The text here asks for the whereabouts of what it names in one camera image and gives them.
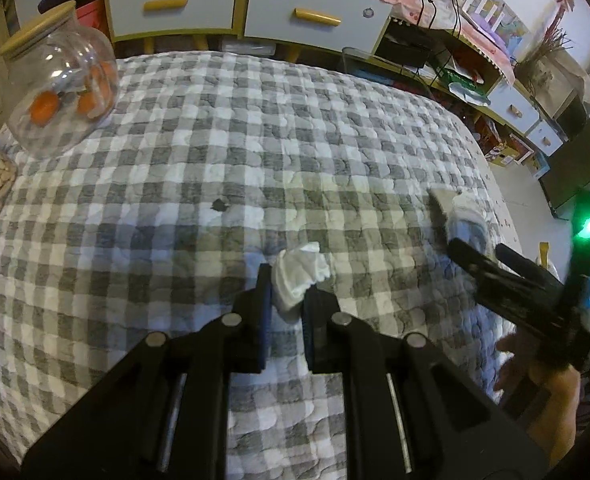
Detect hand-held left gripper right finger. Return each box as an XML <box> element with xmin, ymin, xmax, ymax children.
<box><xmin>301</xmin><ymin>284</ymin><xmax>550</xmax><ymax>480</ymax></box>

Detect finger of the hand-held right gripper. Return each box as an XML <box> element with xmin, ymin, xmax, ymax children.
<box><xmin>447</xmin><ymin>238</ymin><xmax>514</xmax><ymax>282</ymax></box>
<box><xmin>495</xmin><ymin>242</ymin><xmax>562</xmax><ymax>287</ymax></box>

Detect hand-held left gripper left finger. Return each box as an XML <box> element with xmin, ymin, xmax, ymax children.
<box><xmin>21</xmin><ymin>263</ymin><xmax>276</xmax><ymax>480</ymax></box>

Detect printed paper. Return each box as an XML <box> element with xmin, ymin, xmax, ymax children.
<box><xmin>427</xmin><ymin>187</ymin><xmax>491</xmax><ymax>257</ymax></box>

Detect white tissue wad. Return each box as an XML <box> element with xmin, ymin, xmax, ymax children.
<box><xmin>272</xmin><ymin>242</ymin><xmax>332</xmax><ymax>322</ymax></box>

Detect person's right forearm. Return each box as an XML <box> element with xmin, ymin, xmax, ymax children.
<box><xmin>544</xmin><ymin>394</ymin><xmax>582</xmax><ymax>472</ymax></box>

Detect person's right hand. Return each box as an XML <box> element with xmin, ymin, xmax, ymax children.
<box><xmin>493</xmin><ymin>332</ymin><xmax>582</xmax><ymax>404</ymax></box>

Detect grey refrigerator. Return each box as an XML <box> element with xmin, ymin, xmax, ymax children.
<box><xmin>540</xmin><ymin>127</ymin><xmax>590</xmax><ymax>217</ymax></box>

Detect printed cardboard box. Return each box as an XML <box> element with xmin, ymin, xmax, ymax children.
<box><xmin>477</xmin><ymin>120</ymin><xmax>511</xmax><ymax>161</ymax></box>

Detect small white drawer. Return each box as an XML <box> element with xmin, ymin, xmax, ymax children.
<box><xmin>489</xmin><ymin>82</ymin><xmax>542</xmax><ymax>134</ymax></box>
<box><xmin>527</xmin><ymin>119</ymin><xmax>566</xmax><ymax>157</ymax></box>

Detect black microwave oven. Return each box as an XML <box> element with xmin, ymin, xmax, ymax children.
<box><xmin>556</xmin><ymin>95</ymin><xmax>590</xmax><ymax>142</ymax></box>

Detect green printed box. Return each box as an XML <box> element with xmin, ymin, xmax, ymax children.
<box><xmin>439</xmin><ymin>67</ymin><xmax>476</xmax><ymax>87</ymax></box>

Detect dried plant in cream pot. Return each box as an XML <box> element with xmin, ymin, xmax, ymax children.
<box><xmin>514</xmin><ymin>25</ymin><xmax>590</xmax><ymax>122</ymax></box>

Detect grey white checkered blanket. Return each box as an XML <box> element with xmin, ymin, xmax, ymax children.
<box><xmin>0</xmin><ymin>50</ymin><xmax>520</xmax><ymax>480</ymax></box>

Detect black electronic box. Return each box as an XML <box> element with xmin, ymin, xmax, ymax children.
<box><xmin>375</xmin><ymin>30</ymin><xmax>434</xmax><ymax>69</ymax></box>

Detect colourful picture board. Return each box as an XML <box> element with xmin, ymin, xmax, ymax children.
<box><xmin>464</xmin><ymin>0</ymin><xmax>532</xmax><ymax>62</ymax></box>

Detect glass jar with wooden lid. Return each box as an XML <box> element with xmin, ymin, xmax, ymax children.
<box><xmin>0</xmin><ymin>0</ymin><xmax>119</xmax><ymax>159</ymax></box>

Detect small orange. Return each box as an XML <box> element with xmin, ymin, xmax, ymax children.
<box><xmin>74</xmin><ymin>90</ymin><xmax>104</xmax><ymax>116</ymax></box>
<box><xmin>28</xmin><ymin>90</ymin><xmax>60</xmax><ymax>125</ymax></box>
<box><xmin>95</xmin><ymin>60</ymin><xmax>117</xmax><ymax>99</ymax></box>

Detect yellow green wooden cabinet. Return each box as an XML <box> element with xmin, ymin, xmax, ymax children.
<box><xmin>102</xmin><ymin>0</ymin><xmax>568</xmax><ymax>162</ymax></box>

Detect black hanging cables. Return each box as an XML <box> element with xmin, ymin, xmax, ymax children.
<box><xmin>414</xmin><ymin>0</ymin><xmax>464</xmax><ymax>37</ymax></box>

